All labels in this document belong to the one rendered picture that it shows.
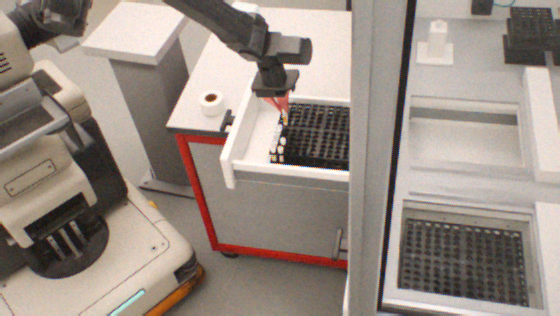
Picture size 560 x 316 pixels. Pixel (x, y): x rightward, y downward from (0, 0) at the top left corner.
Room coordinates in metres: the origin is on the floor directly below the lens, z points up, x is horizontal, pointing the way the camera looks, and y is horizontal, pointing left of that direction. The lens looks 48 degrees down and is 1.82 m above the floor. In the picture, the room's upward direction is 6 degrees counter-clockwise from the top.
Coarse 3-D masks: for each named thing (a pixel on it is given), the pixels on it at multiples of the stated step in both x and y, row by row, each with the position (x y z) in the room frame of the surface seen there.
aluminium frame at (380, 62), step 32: (352, 0) 0.35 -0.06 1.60; (384, 0) 0.34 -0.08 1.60; (416, 0) 0.35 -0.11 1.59; (352, 32) 0.35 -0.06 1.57; (384, 32) 0.34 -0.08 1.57; (352, 64) 0.35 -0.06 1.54; (384, 64) 0.34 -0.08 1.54; (352, 96) 0.35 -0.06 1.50; (384, 96) 0.34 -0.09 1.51; (352, 128) 0.35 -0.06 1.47; (384, 128) 0.34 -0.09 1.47; (352, 160) 0.35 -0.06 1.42; (384, 160) 0.34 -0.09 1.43; (352, 192) 0.35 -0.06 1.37; (384, 192) 0.34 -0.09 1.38; (352, 224) 0.35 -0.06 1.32; (384, 224) 0.34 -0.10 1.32; (352, 256) 0.35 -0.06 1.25; (384, 256) 0.35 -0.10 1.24; (352, 288) 0.35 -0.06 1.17
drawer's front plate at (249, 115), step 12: (252, 96) 1.05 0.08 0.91; (240, 108) 0.99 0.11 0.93; (252, 108) 1.03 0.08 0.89; (240, 120) 0.95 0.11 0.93; (252, 120) 1.02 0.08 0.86; (240, 132) 0.93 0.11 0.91; (228, 144) 0.87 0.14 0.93; (240, 144) 0.91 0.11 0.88; (228, 156) 0.84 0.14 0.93; (240, 156) 0.90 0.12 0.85; (228, 168) 0.83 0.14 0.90; (228, 180) 0.83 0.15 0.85
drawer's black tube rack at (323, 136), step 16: (288, 112) 0.99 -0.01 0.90; (304, 112) 0.98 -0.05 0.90; (336, 112) 0.97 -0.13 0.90; (288, 128) 0.93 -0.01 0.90; (304, 128) 0.92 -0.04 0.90; (320, 128) 0.92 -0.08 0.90; (336, 128) 0.92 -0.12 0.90; (288, 144) 0.88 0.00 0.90; (304, 144) 0.87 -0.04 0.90; (320, 144) 0.87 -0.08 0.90; (336, 144) 0.86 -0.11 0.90; (288, 160) 0.86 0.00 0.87; (304, 160) 0.85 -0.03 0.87; (320, 160) 0.84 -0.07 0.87; (336, 160) 0.81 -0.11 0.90
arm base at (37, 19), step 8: (40, 0) 1.03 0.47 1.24; (16, 8) 1.06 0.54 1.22; (24, 8) 1.06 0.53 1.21; (32, 8) 1.04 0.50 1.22; (32, 16) 1.03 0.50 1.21; (40, 16) 1.01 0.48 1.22; (40, 24) 1.02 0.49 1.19; (40, 32) 1.04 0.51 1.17; (48, 32) 1.03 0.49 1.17; (48, 40) 1.04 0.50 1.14
